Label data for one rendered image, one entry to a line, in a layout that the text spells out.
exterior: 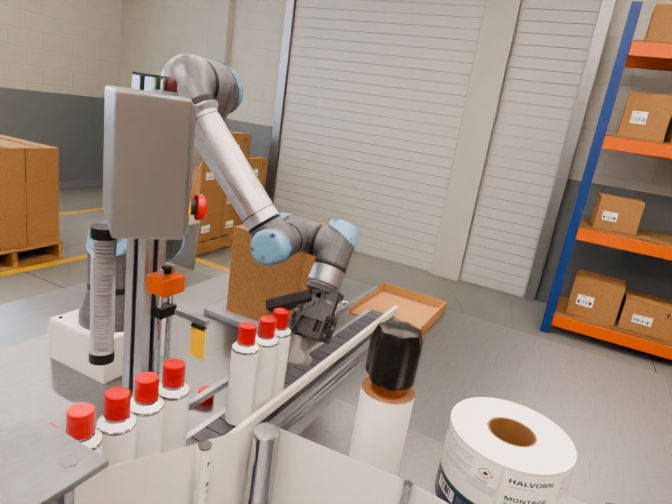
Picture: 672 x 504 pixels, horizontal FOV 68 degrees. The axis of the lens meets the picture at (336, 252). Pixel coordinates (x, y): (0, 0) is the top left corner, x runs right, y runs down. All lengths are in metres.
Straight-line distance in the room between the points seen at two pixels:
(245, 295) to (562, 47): 4.13
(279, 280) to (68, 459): 0.99
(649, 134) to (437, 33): 2.16
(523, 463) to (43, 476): 0.63
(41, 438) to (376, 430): 0.47
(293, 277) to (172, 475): 0.83
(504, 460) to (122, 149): 0.69
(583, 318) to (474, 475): 3.71
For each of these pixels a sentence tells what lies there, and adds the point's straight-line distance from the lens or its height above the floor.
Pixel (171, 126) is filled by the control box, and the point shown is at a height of 1.44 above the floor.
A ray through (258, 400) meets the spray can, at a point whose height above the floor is 0.92.
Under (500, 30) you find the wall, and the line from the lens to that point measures 5.16.
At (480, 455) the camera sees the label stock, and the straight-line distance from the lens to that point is 0.84.
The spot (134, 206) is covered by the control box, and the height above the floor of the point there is 1.33.
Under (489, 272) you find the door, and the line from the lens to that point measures 5.25.
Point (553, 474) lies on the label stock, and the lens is 0.86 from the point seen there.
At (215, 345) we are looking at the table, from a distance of 1.42.
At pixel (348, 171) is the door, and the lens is 5.57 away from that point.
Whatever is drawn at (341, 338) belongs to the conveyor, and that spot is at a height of 0.88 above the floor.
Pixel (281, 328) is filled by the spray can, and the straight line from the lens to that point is 1.02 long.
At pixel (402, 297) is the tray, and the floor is 0.83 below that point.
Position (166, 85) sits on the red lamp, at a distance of 0.73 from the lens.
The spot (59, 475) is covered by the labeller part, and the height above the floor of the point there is 1.14.
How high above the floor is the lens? 1.49
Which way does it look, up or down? 16 degrees down
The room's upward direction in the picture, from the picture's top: 9 degrees clockwise
